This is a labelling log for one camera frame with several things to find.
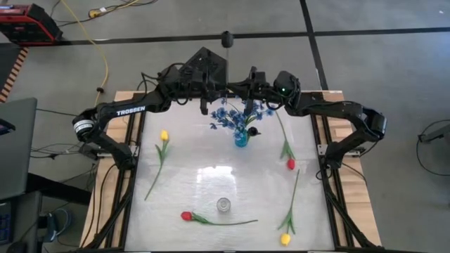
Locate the grey stand leg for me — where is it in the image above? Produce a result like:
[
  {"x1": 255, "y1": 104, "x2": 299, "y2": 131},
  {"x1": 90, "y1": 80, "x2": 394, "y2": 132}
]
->
[{"x1": 418, "y1": 124, "x2": 450, "y2": 143}]

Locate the yellow power cable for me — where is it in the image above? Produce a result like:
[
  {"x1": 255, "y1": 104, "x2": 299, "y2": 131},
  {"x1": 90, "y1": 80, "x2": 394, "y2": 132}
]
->
[{"x1": 59, "y1": 0, "x2": 110, "y2": 117}]

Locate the black cable loop on floor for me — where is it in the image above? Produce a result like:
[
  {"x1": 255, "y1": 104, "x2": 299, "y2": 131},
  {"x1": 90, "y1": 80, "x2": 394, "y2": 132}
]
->
[{"x1": 416, "y1": 119, "x2": 450, "y2": 177}]

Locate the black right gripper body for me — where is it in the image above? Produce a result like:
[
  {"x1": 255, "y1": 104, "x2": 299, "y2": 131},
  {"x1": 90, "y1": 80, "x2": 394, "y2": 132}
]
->
[{"x1": 245, "y1": 65, "x2": 276, "y2": 115}]

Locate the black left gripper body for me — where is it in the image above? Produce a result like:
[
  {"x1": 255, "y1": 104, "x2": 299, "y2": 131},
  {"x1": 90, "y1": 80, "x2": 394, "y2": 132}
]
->
[{"x1": 181, "y1": 68, "x2": 214, "y2": 115}]

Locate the black keyboard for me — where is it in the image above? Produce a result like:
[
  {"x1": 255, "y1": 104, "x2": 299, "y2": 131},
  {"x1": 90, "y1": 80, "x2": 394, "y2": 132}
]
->
[{"x1": 0, "y1": 202, "x2": 15, "y2": 246}]

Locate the orange black striped floor strip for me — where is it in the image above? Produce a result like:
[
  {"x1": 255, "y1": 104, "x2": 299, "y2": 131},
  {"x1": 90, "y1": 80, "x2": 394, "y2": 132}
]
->
[{"x1": 0, "y1": 47, "x2": 30, "y2": 103}]

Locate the black aluminium table frame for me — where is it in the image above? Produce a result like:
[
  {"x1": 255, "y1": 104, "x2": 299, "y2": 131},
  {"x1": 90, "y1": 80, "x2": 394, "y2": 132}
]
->
[{"x1": 82, "y1": 90, "x2": 380, "y2": 253}]

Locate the black cable with yellow plug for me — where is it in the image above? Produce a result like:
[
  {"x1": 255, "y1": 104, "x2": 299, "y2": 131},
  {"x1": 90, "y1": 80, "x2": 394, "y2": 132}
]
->
[{"x1": 87, "y1": 0, "x2": 159, "y2": 19}]

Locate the yellow artificial tulip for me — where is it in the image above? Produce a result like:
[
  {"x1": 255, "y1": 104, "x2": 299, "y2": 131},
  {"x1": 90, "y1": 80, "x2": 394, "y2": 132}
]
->
[
  {"x1": 276, "y1": 169, "x2": 301, "y2": 247},
  {"x1": 144, "y1": 129, "x2": 171, "y2": 202}
]

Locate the red and black equipment case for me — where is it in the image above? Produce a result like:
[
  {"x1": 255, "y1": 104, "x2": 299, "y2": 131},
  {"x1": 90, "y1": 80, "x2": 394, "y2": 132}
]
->
[{"x1": 0, "y1": 3, "x2": 64, "y2": 47}]

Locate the blue glass vase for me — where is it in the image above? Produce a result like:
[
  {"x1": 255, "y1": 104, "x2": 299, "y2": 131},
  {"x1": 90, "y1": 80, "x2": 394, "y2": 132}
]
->
[{"x1": 234, "y1": 131, "x2": 250, "y2": 148}]

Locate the grey laptop lid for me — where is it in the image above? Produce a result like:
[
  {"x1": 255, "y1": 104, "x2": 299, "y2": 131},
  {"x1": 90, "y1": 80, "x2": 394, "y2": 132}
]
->
[{"x1": 0, "y1": 97, "x2": 38, "y2": 202}]

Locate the black perforated computer case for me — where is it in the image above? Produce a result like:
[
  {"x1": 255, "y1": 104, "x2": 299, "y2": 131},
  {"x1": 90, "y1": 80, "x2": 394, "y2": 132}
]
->
[{"x1": 179, "y1": 46, "x2": 229, "y2": 82}]

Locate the black and blue floor object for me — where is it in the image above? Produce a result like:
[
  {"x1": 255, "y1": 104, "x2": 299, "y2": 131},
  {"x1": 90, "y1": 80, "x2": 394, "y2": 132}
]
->
[{"x1": 45, "y1": 207, "x2": 73, "y2": 243}]

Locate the clear glass vase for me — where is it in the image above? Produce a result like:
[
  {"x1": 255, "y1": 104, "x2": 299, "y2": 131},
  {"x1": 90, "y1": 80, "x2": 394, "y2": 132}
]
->
[{"x1": 216, "y1": 197, "x2": 232, "y2": 214}]

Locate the red artificial tulip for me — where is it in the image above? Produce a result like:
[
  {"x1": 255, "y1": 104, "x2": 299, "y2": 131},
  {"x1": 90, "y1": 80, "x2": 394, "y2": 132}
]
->
[
  {"x1": 275, "y1": 110, "x2": 297, "y2": 171},
  {"x1": 180, "y1": 211, "x2": 259, "y2": 226}
]

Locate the black artificial tulip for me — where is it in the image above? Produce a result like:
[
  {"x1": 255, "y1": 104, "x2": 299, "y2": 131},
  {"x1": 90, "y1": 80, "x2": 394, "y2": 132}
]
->
[
  {"x1": 244, "y1": 125, "x2": 262, "y2": 141},
  {"x1": 221, "y1": 30, "x2": 235, "y2": 85}
]

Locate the blue artificial flower bunch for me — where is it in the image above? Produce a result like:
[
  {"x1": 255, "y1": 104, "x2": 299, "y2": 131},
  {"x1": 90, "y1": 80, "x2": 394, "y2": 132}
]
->
[{"x1": 210, "y1": 97, "x2": 275, "y2": 141}]

